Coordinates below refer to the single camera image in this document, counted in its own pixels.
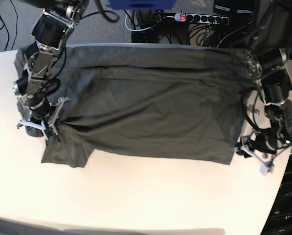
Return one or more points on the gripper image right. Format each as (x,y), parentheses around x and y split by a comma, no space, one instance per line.
(269,141)

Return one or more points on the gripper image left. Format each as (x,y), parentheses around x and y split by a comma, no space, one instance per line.
(40,111)

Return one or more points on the grey T-shirt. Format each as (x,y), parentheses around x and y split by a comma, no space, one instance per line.
(177,103)

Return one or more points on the robot arm image right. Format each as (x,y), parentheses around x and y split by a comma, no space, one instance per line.
(266,52)

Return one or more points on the black OpenArm base box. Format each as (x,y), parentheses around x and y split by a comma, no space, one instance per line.
(279,221)

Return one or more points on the blue plastic bin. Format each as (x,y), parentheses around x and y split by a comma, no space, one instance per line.
(141,4)

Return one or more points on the white power strip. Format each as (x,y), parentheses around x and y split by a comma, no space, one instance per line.
(201,19)

